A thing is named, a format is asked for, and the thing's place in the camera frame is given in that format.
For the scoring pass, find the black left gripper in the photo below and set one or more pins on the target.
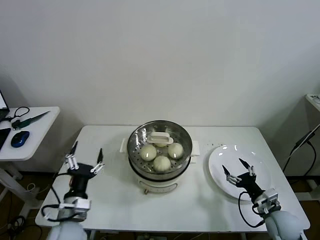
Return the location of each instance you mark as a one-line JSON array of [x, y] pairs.
[[82, 175]]

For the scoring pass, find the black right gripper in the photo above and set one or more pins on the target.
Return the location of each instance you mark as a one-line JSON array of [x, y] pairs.
[[250, 185]]

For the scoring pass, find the white steamed baozi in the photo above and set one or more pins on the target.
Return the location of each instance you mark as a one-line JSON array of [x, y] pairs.
[[161, 163], [175, 150], [148, 153], [160, 145]]

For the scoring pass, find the round glass pot lid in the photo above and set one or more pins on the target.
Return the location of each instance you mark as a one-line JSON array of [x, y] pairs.
[[160, 138]]

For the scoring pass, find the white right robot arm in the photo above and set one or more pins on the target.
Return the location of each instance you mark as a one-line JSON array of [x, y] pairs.
[[282, 225]]

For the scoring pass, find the perforated steel steamer basket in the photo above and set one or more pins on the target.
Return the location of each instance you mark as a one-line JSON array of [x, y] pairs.
[[195, 148]]

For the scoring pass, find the round white plate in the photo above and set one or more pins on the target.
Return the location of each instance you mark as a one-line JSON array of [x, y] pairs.
[[220, 160]]

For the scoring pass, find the white side table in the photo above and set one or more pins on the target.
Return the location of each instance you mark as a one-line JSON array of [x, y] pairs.
[[37, 135]]

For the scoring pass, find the blue computer mouse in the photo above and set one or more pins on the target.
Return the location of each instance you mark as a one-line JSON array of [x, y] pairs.
[[20, 138]]

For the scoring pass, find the cream electric cooking pot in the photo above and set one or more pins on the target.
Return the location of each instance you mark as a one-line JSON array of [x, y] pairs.
[[160, 185]]

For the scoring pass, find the black smartphone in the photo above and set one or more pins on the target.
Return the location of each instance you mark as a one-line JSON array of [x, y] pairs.
[[3, 136]]

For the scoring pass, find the black laptop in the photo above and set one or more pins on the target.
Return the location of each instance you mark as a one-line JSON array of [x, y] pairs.
[[2, 102]]

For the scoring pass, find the white side shelf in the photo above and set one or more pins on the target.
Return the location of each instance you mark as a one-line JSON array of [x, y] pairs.
[[317, 105]]

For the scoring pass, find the white power strip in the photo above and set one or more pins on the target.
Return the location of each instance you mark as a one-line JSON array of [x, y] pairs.
[[315, 98]]

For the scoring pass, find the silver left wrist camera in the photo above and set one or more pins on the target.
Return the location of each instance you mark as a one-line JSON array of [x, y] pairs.
[[81, 203]]

